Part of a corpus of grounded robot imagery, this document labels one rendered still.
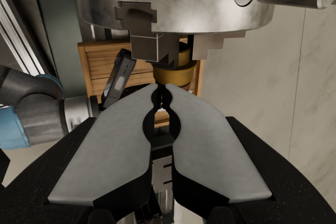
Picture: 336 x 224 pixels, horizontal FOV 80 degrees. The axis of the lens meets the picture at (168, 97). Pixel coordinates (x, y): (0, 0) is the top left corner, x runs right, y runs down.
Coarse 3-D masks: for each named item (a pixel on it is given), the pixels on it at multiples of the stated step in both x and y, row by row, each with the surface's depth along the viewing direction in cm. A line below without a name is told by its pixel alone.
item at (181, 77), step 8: (184, 48) 40; (184, 56) 37; (152, 64) 39; (184, 64) 38; (192, 64) 39; (160, 72) 38; (168, 72) 37; (176, 72) 37; (184, 72) 38; (192, 72) 40; (160, 80) 39; (168, 80) 38; (176, 80) 38; (184, 80) 39; (184, 88) 41
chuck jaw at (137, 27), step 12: (120, 12) 23; (132, 12) 23; (144, 12) 22; (156, 12) 22; (132, 24) 23; (144, 24) 23; (132, 36) 26; (144, 36) 25; (156, 36) 25; (168, 36) 29; (132, 48) 26; (144, 48) 26; (156, 48) 25; (168, 48) 30; (156, 60) 26; (168, 60) 31
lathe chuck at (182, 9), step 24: (96, 0) 24; (120, 0) 22; (144, 0) 21; (168, 0) 21; (192, 0) 21; (216, 0) 21; (96, 24) 25; (120, 24) 23; (168, 24) 22; (192, 24) 22; (216, 24) 22; (240, 24) 23; (264, 24) 26
